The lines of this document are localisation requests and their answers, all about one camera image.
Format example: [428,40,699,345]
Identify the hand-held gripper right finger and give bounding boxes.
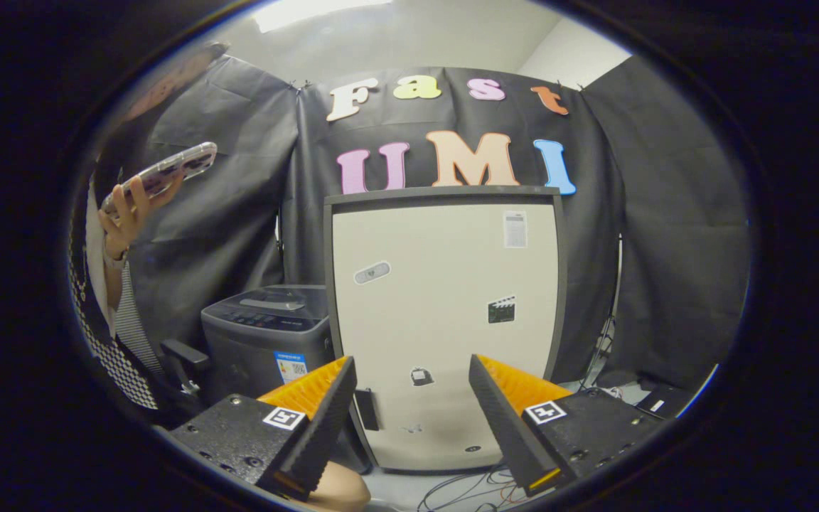
[470,354,666,496]

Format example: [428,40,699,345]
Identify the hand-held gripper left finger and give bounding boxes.
[170,357,358,501]

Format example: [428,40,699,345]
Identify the grey washing machine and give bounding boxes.
[201,284,336,407]

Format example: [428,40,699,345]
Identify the person's knee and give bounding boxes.
[303,462,372,512]

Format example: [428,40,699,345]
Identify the black chair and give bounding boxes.
[159,338,213,398]

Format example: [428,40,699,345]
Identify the black flat box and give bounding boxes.
[633,384,696,419]

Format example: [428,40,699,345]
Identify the black backdrop cloth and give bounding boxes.
[97,53,751,393]

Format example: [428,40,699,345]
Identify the phone in clear case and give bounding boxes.
[102,142,218,213]

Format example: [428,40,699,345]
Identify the floor cables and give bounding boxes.
[417,466,525,512]

